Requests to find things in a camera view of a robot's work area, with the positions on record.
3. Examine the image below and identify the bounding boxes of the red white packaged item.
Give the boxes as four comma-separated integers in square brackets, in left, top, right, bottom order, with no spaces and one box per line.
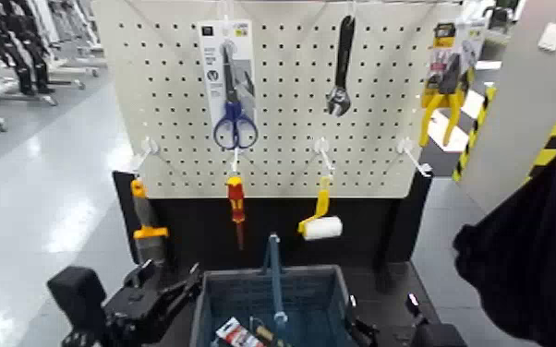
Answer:
[214,317,266,347]

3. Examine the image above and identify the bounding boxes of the white wall switch plate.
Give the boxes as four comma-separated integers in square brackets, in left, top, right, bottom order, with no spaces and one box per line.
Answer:
[538,21,556,53]

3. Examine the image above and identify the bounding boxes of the black adjustable wrench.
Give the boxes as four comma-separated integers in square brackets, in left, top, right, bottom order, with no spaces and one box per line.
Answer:
[325,14,357,118]

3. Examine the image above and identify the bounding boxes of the yellow handled pliers in package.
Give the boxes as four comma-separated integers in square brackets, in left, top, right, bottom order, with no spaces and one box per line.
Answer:
[418,19,487,149]

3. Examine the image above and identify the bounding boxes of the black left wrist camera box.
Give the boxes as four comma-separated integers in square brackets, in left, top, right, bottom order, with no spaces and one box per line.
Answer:
[46,265,108,331]

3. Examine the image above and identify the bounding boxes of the dark navy cloth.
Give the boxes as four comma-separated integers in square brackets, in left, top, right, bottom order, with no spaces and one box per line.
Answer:
[452,151,556,347]

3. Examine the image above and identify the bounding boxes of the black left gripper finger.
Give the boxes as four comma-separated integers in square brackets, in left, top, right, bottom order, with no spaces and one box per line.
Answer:
[123,259,157,290]
[160,263,203,314]

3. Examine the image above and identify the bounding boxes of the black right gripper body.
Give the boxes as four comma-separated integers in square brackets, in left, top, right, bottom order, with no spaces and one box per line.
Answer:
[410,321,469,347]

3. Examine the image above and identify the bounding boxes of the black stand back panel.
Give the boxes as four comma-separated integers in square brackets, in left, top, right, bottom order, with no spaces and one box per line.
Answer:
[112,169,434,292]

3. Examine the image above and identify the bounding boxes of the wooden tool handle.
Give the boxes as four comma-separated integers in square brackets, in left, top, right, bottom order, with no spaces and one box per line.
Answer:
[250,317,280,347]

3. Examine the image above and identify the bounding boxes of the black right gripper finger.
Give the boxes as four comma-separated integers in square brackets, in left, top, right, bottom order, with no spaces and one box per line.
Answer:
[405,292,427,325]
[349,317,381,347]

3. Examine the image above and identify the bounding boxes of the white perforated pegboard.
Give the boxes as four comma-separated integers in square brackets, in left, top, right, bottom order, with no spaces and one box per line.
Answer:
[92,0,464,199]

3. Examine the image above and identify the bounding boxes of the blue handled scissors in package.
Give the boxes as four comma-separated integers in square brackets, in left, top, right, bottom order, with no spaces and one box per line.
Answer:
[197,18,260,151]

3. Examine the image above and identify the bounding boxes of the blue plastic crate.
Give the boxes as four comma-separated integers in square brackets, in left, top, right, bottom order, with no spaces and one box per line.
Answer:
[188,263,357,347]

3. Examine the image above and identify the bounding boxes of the blue crate handle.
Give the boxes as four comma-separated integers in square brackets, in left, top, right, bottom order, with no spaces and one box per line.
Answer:
[262,233,290,331]

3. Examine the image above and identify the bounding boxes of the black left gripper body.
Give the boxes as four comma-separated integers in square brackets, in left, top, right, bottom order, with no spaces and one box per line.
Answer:
[104,277,174,347]

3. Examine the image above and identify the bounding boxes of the yellow handled white paint roller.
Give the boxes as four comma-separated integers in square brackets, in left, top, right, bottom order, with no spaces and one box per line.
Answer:
[297,174,344,242]

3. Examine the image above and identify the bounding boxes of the orange handled grey scraper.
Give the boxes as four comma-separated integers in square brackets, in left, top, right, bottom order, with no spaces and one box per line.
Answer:
[130,179,170,267]

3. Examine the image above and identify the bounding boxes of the red yellow screwdriver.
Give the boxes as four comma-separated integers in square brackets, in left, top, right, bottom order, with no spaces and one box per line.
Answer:
[225,174,247,252]

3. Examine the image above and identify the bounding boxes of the black robot on white stand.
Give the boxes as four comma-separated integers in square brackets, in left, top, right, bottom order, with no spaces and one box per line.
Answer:
[0,0,61,108]

